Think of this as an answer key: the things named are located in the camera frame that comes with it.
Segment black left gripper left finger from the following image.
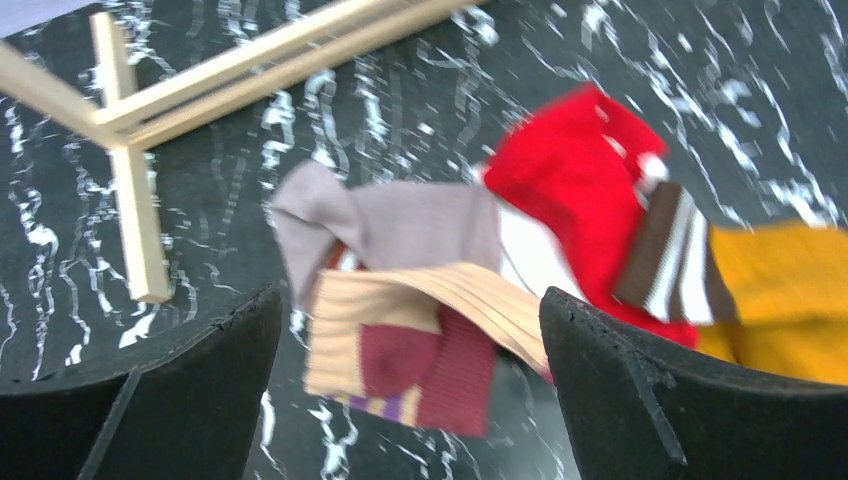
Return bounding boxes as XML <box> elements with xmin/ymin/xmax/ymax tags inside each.
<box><xmin>1</xmin><ymin>284</ymin><xmax>283</xmax><ymax>479</ymax></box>

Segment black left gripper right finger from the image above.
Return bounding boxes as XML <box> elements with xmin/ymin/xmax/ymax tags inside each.
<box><xmin>539</xmin><ymin>287</ymin><xmax>847</xmax><ymax>479</ymax></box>

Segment white sock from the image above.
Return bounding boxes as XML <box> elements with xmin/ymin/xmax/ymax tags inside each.
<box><xmin>497</xmin><ymin>200</ymin><xmax>586</xmax><ymax>300</ymax></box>

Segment mustard yellow sock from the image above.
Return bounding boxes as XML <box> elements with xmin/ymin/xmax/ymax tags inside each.
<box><xmin>614</xmin><ymin>182</ymin><xmax>848</xmax><ymax>387</ymax></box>

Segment beige purple striped sock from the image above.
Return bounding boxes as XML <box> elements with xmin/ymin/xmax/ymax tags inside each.
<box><xmin>303</xmin><ymin>263</ymin><xmax>550</xmax><ymax>436</ymax></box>

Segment grey sock brown stripes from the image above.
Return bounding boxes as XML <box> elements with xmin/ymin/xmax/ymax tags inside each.
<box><xmin>269</xmin><ymin>161</ymin><xmax>501</xmax><ymax>311</ymax></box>

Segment red bear sock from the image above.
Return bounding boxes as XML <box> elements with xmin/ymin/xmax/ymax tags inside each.
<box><xmin>483</xmin><ymin>84</ymin><xmax>699</xmax><ymax>347</ymax></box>

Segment wooden hanging rack frame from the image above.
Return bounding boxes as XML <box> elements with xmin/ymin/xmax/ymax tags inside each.
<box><xmin>1</xmin><ymin>0</ymin><xmax>468</xmax><ymax>303</ymax></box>

